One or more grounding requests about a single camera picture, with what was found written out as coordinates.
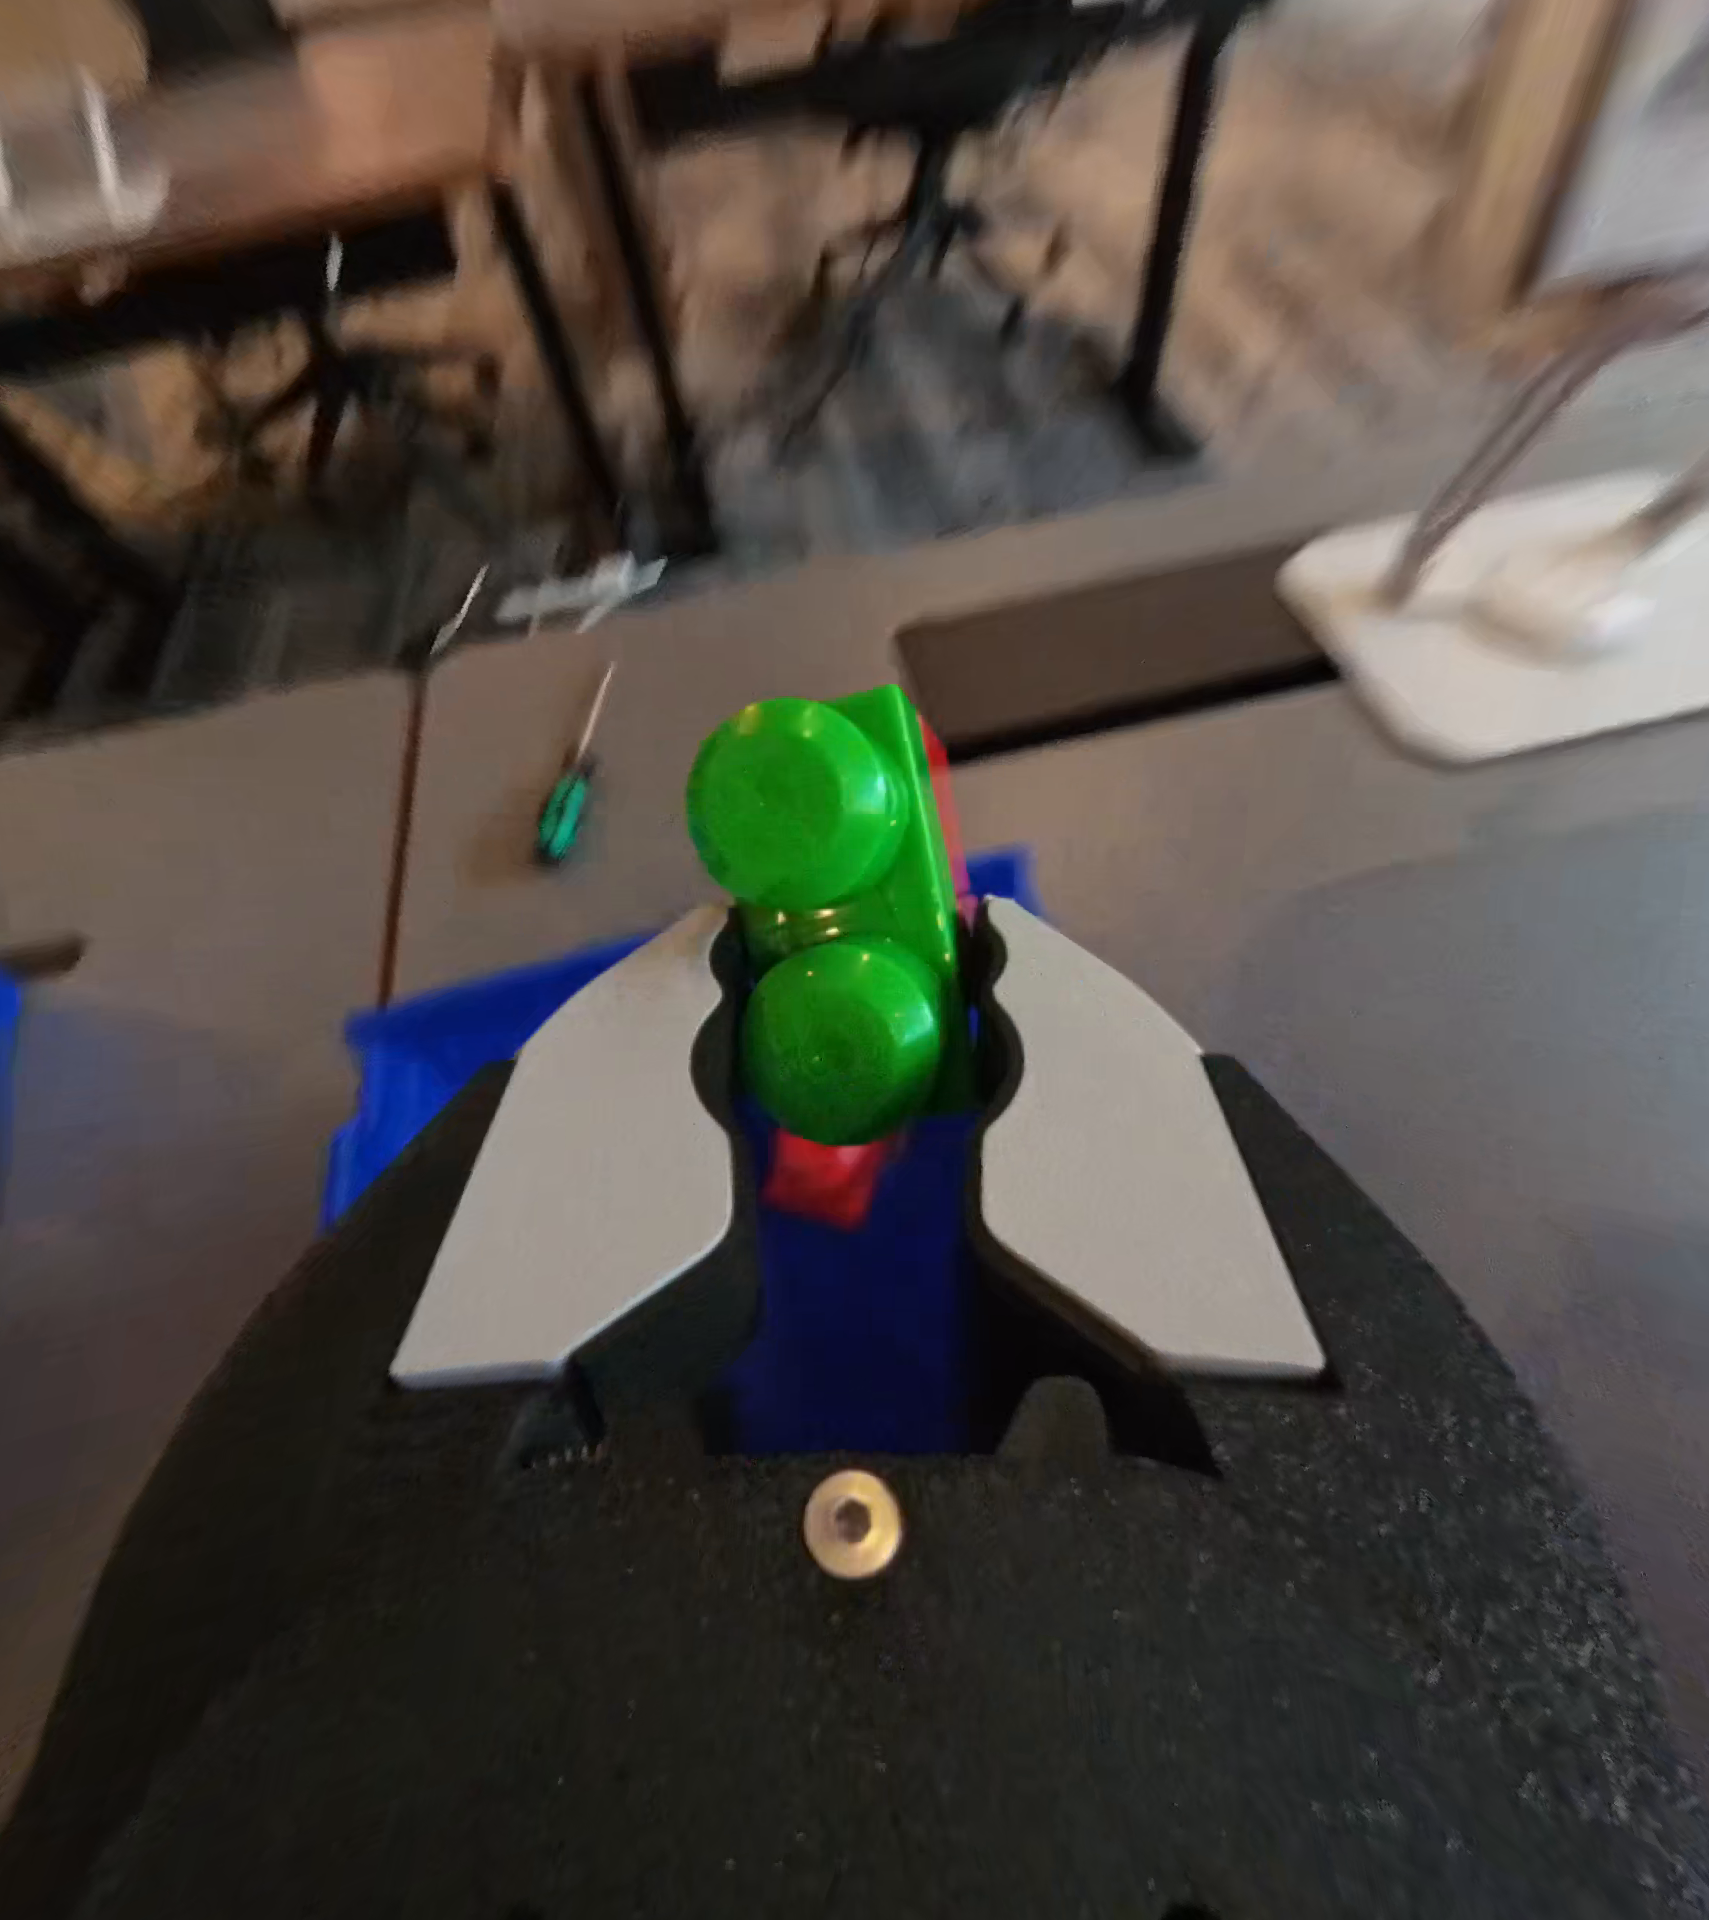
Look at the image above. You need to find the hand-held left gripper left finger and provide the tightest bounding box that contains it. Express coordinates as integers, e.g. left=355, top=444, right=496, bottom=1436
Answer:
left=391, top=900, right=756, bottom=1389

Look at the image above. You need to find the blue bin with white label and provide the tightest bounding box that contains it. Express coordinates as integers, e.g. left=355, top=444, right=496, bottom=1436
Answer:
left=324, top=851, right=1036, bottom=1442

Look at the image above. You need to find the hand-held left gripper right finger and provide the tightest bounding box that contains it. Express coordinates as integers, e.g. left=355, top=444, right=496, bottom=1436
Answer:
left=969, top=895, right=1331, bottom=1387

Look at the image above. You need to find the green-handled screwdriver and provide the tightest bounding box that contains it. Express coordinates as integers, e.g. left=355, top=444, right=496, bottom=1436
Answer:
left=531, top=661, right=622, bottom=873

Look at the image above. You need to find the red single-stud mega block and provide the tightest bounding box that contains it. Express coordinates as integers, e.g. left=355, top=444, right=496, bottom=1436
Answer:
left=764, top=706, right=965, bottom=1227

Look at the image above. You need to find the green mega block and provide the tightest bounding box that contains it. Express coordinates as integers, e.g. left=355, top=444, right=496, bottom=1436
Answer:
left=685, top=684, right=976, bottom=1149

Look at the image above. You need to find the wooden background desk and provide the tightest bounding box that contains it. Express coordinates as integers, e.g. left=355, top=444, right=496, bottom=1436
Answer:
left=0, top=0, right=707, bottom=603
left=495, top=0, right=1276, bottom=469

